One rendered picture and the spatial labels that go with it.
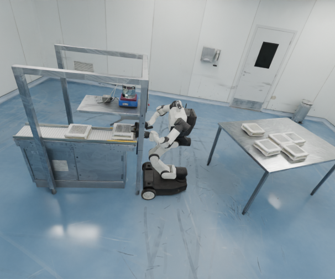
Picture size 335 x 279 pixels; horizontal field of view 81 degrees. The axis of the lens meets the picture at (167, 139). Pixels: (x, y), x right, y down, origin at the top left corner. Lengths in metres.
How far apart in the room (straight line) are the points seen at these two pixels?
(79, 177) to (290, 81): 5.64
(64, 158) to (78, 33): 4.15
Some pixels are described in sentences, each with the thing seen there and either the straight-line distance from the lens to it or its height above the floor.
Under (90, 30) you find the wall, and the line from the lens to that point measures 6.08.
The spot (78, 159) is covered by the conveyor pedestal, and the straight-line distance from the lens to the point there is 2.69.
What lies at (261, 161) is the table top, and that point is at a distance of 2.63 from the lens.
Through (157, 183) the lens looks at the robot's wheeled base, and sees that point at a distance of 2.85.
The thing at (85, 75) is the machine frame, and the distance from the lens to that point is 1.98.
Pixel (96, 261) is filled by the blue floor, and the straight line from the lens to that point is 2.50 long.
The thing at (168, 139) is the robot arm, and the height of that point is 1.09.
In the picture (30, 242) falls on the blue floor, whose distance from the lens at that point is 2.78.
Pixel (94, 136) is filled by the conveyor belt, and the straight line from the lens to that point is 2.51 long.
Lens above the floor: 2.27
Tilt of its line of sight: 35 degrees down
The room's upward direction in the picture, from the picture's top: 9 degrees clockwise
